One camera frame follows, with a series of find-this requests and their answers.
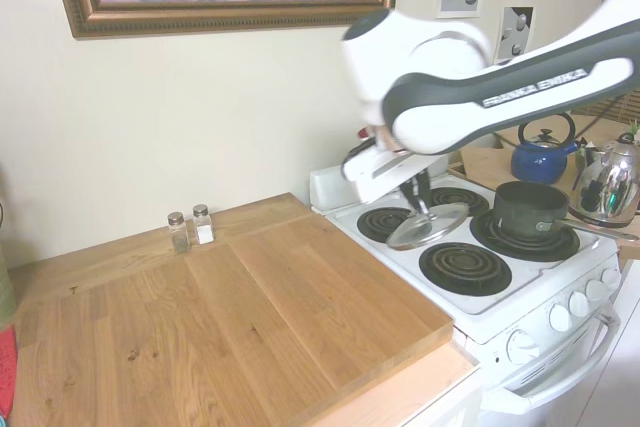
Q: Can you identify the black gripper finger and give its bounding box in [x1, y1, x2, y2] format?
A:
[416, 172, 434, 209]
[399, 180, 427, 216]

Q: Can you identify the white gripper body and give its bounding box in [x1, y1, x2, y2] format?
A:
[341, 140, 449, 204]

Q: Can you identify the glass pot lid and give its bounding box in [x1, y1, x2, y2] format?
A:
[385, 201, 474, 252]

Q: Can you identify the small black coil burner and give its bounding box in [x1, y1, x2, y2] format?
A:
[428, 187, 491, 219]
[355, 206, 416, 244]

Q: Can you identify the medium black coil burner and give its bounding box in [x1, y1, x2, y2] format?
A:
[418, 242, 514, 298]

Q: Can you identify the blue stovetop kettle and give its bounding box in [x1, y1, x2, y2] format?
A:
[509, 111, 579, 186]

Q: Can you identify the white electric stove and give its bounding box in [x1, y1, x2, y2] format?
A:
[308, 164, 640, 427]

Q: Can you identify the large black coil burner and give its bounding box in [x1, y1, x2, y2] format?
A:
[469, 208, 582, 263]

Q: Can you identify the glass salt shaker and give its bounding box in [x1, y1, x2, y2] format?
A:
[191, 203, 216, 246]

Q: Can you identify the silver electric kettle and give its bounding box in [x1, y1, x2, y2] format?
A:
[569, 132, 640, 230]

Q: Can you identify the white stove knob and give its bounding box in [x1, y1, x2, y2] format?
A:
[505, 328, 544, 365]
[584, 277, 609, 305]
[600, 267, 623, 293]
[547, 302, 574, 334]
[567, 289, 593, 319]

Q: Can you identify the wooden butcher block board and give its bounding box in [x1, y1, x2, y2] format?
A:
[12, 191, 455, 427]

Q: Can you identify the glass pepper shaker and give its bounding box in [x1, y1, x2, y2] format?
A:
[166, 212, 190, 255]

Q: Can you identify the dark pot with long handle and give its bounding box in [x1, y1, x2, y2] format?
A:
[493, 181, 640, 243]

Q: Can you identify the white oven door handle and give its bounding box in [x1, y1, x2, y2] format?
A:
[509, 303, 624, 399]

